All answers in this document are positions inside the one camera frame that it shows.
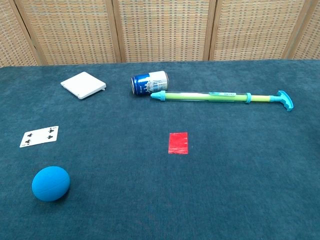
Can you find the blue and white drink can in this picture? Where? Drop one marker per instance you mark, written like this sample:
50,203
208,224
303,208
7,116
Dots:
149,82

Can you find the green and teal water pump toy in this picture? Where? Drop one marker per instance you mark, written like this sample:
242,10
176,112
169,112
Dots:
220,97

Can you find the teal carpet table cover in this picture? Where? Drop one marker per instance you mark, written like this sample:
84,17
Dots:
125,175

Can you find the white square plastic box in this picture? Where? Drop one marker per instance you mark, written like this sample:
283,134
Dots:
83,85

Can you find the woven rattan folding screen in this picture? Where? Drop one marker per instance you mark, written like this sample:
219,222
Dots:
160,30

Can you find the four of clubs playing card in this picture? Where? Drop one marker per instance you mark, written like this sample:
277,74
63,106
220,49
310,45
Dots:
40,136

